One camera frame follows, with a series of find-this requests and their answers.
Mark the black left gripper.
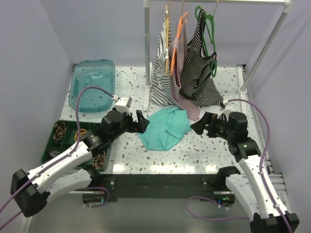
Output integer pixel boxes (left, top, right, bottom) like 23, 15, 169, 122
109, 109, 149, 143

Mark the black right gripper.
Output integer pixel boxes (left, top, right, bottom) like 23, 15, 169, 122
190, 111, 234, 141

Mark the green hanger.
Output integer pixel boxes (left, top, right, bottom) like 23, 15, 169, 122
204, 3, 218, 78

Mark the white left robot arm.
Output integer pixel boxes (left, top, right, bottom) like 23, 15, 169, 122
10, 109, 150, 217

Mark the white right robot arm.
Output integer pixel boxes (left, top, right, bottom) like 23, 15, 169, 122
191, 112, 299, 233

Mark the teal tank top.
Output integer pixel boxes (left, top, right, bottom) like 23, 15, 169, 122
138, 107, 190, 151

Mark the pink tank top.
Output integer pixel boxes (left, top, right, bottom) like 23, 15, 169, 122
169, 25, 200, 121

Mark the yellow hanger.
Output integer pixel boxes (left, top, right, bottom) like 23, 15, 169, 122
164, 2, 170, 75

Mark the orange hanger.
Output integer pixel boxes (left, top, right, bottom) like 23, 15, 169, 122
170, 12, 188, 76

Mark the teal transparent plastic bin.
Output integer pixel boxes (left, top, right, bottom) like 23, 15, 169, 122
69, 59, 116, 113

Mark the dark green organizer tray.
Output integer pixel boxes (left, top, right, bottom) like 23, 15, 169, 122
41, 120, 111, 171

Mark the white clothes rack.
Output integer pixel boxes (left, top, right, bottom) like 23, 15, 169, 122
142, 0, 295, 112

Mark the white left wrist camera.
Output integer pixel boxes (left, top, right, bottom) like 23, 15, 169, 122
115, 96, 133, 115

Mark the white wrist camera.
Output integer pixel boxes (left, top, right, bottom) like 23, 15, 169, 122
115, 96, 133, 115
217, 100, 234, 120

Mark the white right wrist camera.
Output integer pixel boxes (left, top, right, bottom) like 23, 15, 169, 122
217, 100, 234, 120

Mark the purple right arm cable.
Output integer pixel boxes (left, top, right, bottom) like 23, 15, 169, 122
186, 98, 294, 233

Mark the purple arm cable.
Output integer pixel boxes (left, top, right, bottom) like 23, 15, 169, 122
186, 98, 294, 233
0, 86, 119, 231

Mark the brown floral hair tie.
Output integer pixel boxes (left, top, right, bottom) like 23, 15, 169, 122
93, 151, 107, 169

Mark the yellow hair tie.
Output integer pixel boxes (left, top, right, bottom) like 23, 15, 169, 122
74, 129, 87, 141

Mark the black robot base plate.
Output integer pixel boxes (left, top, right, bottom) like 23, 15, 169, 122
82, 174, 236, 206

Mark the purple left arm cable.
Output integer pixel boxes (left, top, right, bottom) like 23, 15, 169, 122
0, 86, 119, 231

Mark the leopard print hair tie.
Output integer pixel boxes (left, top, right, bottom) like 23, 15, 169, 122
52, 122, 68, 142

